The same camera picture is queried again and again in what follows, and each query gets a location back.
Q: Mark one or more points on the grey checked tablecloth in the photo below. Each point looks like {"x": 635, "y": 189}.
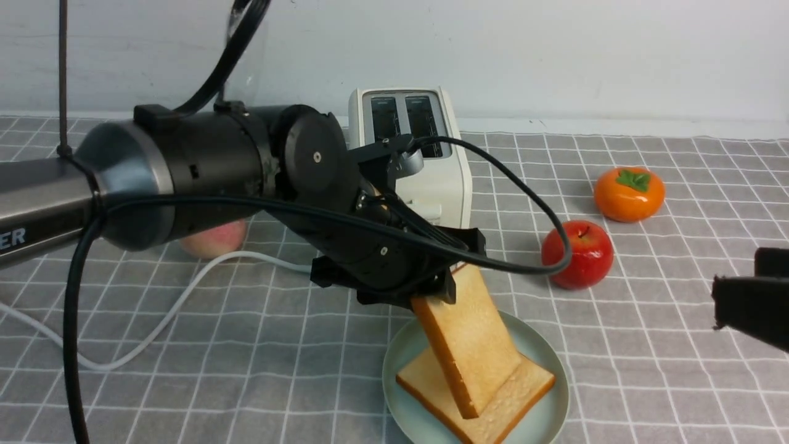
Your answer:
{"x": 258, "y": 354}

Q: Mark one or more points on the orange persimmon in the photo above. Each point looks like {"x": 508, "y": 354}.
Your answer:
{"x": 629, "y": 195}

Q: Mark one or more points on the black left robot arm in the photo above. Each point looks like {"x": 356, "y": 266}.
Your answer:
{"x": 47, "y": 203}

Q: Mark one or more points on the light green plate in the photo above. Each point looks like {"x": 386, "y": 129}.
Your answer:
{"x": 541, "y": 424}

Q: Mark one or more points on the red apple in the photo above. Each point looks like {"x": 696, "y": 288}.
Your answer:
{"x": 592, "y": 256}

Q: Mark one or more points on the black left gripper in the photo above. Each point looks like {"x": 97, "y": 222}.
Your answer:
{"x": 373, "y": 255}

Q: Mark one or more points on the white two-slot toaster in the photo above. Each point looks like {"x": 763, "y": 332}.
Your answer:
{"x": 435, "y": 182}

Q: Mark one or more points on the toasted bread slice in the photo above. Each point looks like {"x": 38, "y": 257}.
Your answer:
{"x": 473, "y": 346}
{"x": 424, "y": 380}

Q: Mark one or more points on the pink peach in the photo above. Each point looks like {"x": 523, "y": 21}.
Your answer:
{"x": 215, "y": 242}

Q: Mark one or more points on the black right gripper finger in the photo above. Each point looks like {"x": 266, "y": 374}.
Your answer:
{"x": 756, "y": 305}

